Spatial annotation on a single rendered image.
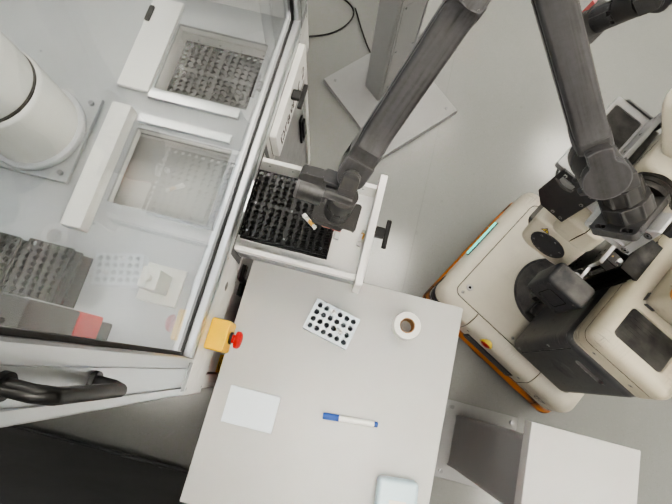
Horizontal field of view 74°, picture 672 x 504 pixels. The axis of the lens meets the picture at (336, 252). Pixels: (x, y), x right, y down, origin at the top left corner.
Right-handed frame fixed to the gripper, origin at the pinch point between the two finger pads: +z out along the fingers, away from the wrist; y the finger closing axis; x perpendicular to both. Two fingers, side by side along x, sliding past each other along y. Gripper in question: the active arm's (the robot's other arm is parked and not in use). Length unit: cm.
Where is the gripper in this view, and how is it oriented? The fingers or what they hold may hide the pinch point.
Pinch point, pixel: (331, 223)
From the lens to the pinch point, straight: 108.4
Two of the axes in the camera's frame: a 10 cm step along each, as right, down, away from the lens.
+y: -9.5, -3.0, -0.7
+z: -1.4, 2.2, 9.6
